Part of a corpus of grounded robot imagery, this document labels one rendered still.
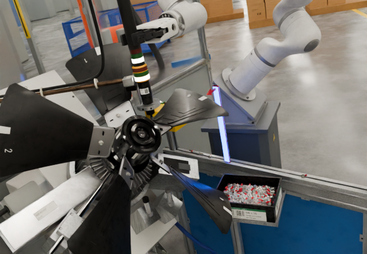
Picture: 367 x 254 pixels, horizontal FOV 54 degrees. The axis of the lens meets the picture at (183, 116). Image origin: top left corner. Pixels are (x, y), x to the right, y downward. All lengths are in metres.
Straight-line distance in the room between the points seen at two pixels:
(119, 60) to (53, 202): 0.46
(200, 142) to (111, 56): 1.48
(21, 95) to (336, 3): 8.56
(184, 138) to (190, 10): 1.34
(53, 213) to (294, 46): 1.01
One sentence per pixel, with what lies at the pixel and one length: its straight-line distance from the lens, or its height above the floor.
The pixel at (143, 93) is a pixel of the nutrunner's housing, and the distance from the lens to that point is 1.03.
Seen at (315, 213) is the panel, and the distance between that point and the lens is 1.43.
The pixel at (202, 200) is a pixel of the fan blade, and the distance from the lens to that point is 1.01.
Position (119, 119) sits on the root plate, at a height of 1.24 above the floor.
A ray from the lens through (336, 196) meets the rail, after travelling 1.33.
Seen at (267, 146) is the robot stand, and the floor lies 0.82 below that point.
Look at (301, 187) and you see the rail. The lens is 1.36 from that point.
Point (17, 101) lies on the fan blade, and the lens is 0.95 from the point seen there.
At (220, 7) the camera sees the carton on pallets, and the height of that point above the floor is 0.35.
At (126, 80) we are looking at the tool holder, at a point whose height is 1.35.
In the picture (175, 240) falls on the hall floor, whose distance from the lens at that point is 2.47.
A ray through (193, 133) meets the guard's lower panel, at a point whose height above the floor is 0.56.
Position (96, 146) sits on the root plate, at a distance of 1.00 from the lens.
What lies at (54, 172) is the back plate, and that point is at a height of 1.12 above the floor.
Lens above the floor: 1.62
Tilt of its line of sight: 23 degrees down
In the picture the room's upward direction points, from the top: 11 degrees counter-clockwise
